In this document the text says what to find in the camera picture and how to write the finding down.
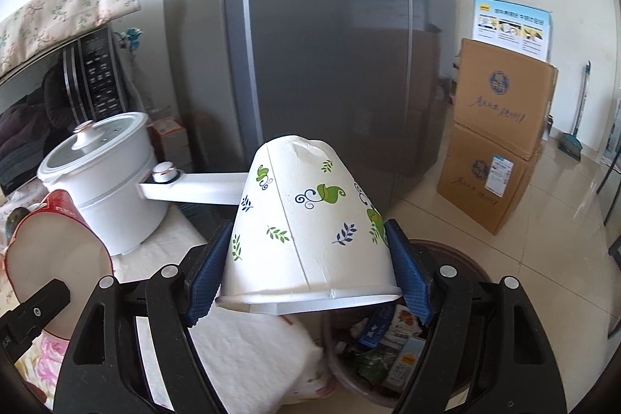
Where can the grey refrigerator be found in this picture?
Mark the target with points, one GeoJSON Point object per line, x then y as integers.
{"type": "Point", "coordinates": [315, 55]}

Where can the brown cardboard box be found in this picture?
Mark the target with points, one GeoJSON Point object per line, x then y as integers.
{"type": "Point", "coordinates": [504, 98]}

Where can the red instant noodle cup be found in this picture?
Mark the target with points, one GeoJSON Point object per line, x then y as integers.
{"type": "Point", "coordinates": [63, 259]}

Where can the black microwave oven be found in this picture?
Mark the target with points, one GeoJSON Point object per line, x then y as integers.
{"type": "Point", "coordinates": [92, 74]}

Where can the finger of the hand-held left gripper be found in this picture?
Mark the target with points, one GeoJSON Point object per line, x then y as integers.
{"type": "Point", "coordinates": [48, 302]}

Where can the green snack packet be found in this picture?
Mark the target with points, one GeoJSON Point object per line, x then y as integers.
{"type": "Point", "coordinates": [371, 368]}

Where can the white and orange carton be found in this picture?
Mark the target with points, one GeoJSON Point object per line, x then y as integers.
{"type": "Point", "coordinates": [170, 137]}

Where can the lower cardboard box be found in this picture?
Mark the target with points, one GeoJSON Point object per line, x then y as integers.
{"type": "Point", "coordinates": [475, 191]}

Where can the brown trash bin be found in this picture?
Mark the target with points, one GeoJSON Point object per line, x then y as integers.
{"type": "Point", "coordinates": [456, 256]}

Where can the small dark box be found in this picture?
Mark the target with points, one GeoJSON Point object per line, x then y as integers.
{"type": "Point", "coordinates": [547, 128]}

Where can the white electric cooking pot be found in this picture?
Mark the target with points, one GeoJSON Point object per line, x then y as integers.
{"type": "Point", "coordinates": [111, 210]}

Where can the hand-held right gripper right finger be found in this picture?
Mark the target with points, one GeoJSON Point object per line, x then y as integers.
{"type": "Point", "coordinates": [410, 278]}

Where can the teal decoration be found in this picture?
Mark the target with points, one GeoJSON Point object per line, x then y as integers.
{"type": "Point", "coordinates": [130, 38]}

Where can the blue and white printed box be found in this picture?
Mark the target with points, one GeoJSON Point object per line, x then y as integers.
{"type": "Point", "coordinates": [512, 26]}

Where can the broom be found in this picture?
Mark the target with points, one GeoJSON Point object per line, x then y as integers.
{"type": "Point", "coordinates": [568, 147]}

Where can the dark green squash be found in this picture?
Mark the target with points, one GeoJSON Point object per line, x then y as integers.
{"type": "Point", "coordinates": [14, 222]}

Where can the black metal chair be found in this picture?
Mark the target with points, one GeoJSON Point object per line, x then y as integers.
{"type": "Point", "coordinates": [605, 181]}

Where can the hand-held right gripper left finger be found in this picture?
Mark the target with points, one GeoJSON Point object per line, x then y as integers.
{"type": "Point", "coordinates": [208, 278]}

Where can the floral microwave cover cloth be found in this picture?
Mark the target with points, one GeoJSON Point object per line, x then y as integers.
{"type": "Point", "coordinates": [58, 11]}

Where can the glass pot lid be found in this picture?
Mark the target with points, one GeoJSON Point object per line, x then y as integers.
{"type": "Point", "coordinates": [85, 132]}

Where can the white paper cup green print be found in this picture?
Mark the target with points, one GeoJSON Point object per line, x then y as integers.
{"type": "Point", "coordinates": [310, 239]}

